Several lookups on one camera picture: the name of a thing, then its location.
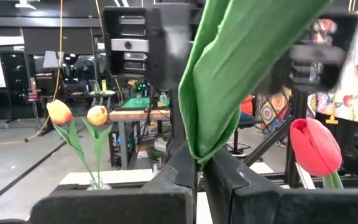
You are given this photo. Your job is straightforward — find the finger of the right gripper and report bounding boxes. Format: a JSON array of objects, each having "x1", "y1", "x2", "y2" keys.
[
  {"x1": 147, "y1": 3, "x2": 195, "y2": 91},
  {"x1": 255, "y1": 51, "x2": 293, "y2": 95}
]

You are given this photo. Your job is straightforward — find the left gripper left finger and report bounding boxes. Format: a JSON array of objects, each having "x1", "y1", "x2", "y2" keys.
[{"x1": 0, "y1": 141, "x2": 198, "y2": 224}]

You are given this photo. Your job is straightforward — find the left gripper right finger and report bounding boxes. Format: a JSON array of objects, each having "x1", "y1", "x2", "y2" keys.
[{"x1": 203, "y1": 147, "x2": 358, "y2": 224}]

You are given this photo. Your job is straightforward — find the red artificial tulip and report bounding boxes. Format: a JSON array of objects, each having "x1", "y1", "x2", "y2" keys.
[
  {"x1": 178, "y1": 0, "x2": 332, "y2": 165},
  {"x1": 290, "y1": 118, "x2": 344, "y2": 190}
]

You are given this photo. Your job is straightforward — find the orange artificial tulip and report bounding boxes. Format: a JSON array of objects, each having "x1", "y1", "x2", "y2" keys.
[
  {"x1": 46, "y1": 99, "x2": 96, "y2": 189},
  {"x1": 81, "y1": 105, "x2": 113, "y2": 189}
]

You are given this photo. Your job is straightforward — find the clear glass vase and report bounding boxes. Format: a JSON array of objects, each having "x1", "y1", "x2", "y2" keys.
[{"x1": 86, "y1": 177, "x2": 113, "y2": 191}]

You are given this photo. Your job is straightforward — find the colourful patterned quilt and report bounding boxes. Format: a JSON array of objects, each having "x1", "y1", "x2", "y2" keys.
[{"x1": 255, "y1": 86, "x2": 293, "y2": 147}]

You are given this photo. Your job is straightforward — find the person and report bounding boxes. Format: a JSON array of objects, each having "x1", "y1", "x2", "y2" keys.
[{"x1": 239, "y1": 95, "x2": 255, "y2": 122}]

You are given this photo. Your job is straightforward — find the green table mat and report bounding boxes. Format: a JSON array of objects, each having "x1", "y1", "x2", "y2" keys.
[{"x1": 121, "y1": 96, "x2": 151, "y2": 110}]

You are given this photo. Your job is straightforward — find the black stool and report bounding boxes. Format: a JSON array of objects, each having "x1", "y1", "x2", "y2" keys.
[{"x1": 227, "y1": 119, "x2": 256, "y2": 158}]

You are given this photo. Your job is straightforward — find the wooden workbench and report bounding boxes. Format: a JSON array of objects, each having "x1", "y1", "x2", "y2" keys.
[{"x1": 109, "y1": 108, "x2": 171, "y2": 170}]

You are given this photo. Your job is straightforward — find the floral cloth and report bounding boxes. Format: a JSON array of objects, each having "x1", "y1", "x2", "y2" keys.
[{"x1": 306, "y1": 4, "x2": 358, "y2": 124}]

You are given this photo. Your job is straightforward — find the grey lamp shade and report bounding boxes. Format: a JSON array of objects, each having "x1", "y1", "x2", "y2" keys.
[{"x1": 42, "y1": 50, "x2": 65, "y2": 69}]

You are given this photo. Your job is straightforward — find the yellow hanging cable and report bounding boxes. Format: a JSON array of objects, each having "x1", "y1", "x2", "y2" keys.
[{"x1": 0, "y1": 0, "x2": 64, "y2": 147}]

